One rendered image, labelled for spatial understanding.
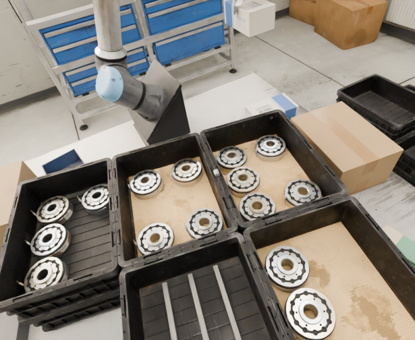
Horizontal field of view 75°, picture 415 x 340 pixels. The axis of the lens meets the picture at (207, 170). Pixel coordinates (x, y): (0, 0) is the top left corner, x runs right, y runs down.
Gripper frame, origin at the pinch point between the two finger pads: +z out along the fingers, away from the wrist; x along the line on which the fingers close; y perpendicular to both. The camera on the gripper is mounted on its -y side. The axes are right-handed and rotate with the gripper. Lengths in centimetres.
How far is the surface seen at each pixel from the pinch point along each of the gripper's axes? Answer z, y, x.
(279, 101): 32.0, 23.5, 1.1
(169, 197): 28, 50, -62
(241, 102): 41.2, 2.9, -6.5
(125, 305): 19, 79, -81
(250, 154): 28, 48, -30
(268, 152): 25, 53, -26
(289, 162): 28, 58, -21
